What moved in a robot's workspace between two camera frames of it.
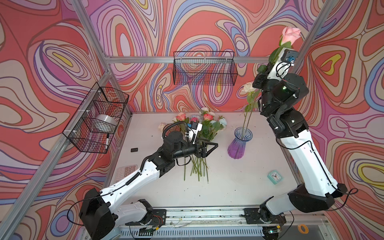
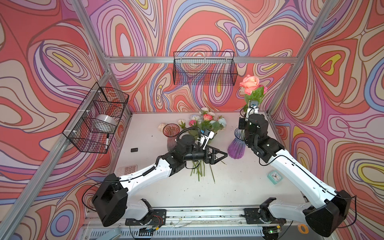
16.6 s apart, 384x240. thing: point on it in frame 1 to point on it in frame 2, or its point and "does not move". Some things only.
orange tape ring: x=302 y=228 does not move
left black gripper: x=201 y=148 to x=211 y=157
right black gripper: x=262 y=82 to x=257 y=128
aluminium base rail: x=225 y=223 does not move
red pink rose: x=208 y=117 does not move
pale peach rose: x=160 y=126 does not move
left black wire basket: x=93 y=125 does not move
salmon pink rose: x=182 y=117 to x=254 y=91
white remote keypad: x=122 y=171 does not move
